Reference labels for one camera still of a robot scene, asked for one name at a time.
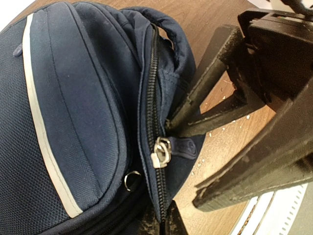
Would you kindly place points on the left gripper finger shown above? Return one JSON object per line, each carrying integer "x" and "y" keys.
{"x": 174, "y": 224}

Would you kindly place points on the navy blue backpack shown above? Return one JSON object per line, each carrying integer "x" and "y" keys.
{"x": 85, "y": 93}

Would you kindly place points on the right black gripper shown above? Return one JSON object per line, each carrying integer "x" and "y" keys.
{"x": 273, "y": 62}

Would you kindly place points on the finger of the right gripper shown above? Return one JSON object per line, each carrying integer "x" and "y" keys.
{"x": 226, "y": 53}
{"x": 269, "y": 161}

